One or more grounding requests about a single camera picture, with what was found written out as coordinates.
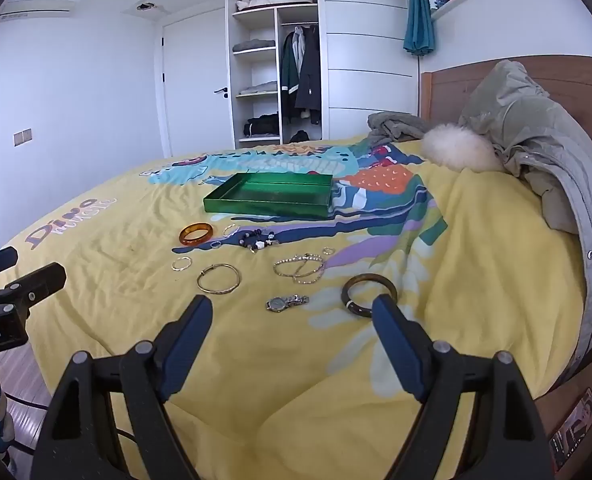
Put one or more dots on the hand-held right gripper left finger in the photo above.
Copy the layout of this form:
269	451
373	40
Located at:
190	355

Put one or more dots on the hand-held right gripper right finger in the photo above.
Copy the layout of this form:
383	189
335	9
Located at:
401	355

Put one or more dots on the thin metal bangle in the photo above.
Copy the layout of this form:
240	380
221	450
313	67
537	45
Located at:
218	292

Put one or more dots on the dark brown bangle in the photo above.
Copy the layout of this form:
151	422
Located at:
376	277

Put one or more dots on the small metal hoop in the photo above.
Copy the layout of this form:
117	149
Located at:
173	264

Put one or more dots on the silver wristwatch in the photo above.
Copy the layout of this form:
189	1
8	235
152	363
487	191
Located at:
277	304

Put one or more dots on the amber bangle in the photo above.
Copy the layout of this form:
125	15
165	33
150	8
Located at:
183	236

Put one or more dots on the twisted silver hoop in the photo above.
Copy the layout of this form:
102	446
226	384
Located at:
230	235

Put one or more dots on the green tray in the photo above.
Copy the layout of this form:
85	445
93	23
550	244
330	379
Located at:
276	210

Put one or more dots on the yellow dinosaur printed blanket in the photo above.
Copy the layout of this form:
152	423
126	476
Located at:
125	260

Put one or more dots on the cardboard box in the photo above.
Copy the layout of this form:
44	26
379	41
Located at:
576	410

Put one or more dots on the white fluffy fur trim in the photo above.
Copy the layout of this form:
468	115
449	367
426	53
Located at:
456	147

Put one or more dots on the grey crumpled garment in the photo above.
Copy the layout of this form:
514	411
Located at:
396	127

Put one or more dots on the folded black clothes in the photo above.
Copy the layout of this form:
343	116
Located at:
261	125

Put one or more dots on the black bag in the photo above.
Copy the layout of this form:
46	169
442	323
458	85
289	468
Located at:
300	136

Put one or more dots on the white door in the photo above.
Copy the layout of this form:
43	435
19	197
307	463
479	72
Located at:
190	85

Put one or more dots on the wooden headboard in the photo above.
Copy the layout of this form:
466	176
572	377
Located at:
446	95

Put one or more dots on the grey-green puffer jacket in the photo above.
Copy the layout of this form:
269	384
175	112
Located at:
526	120

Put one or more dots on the folded light clothes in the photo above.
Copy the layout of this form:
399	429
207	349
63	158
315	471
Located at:
258	89

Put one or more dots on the hanging dark coat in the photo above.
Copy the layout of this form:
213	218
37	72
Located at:
311	75

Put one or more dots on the hanging green jacket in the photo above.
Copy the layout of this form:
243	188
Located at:
288	75

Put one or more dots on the white wardrobe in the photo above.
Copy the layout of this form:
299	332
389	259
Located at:
366	50

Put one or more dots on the folded grey sweater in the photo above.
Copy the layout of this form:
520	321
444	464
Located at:
253	46

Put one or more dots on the teal curtain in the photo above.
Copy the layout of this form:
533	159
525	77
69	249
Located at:
418	10

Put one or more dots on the wall switch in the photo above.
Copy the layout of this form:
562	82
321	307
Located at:
23	137

